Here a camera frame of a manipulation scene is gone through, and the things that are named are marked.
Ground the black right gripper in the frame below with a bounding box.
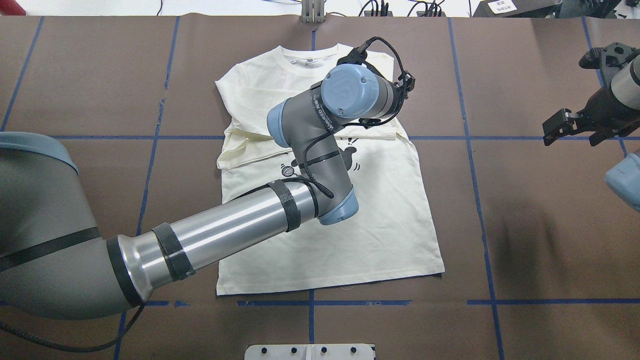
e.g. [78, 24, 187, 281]
[542, 88, 640, 147]

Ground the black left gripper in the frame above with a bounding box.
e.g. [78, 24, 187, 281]
[391, 70, 416, 109]

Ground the cream long-sleeve cat shirt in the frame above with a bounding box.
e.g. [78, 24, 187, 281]
[215, 44, 445, 296]

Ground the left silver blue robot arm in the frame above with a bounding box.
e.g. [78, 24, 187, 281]
[1, 63, 415, 320]

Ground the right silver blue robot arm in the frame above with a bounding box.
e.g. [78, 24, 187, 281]
[542, 47, 640, 211]

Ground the black box white label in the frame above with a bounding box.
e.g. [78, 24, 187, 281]
[472, 0, 563, 18]

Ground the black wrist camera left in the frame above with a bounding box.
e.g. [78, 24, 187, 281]
[336, 43, 373, 68]

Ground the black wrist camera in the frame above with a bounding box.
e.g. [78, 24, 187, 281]
[336, 43, 373, 68]
[578, 42, 639, 79]

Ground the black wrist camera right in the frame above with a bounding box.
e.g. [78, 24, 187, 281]
[578, 42, 639, 79]

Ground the aluminium frame post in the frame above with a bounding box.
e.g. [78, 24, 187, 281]
[300, 0, 326, 24]

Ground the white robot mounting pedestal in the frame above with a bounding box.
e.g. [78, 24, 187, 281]
[244, 342, 377, 360]

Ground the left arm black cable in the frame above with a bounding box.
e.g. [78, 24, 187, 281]
[0, 36, 407, 353]

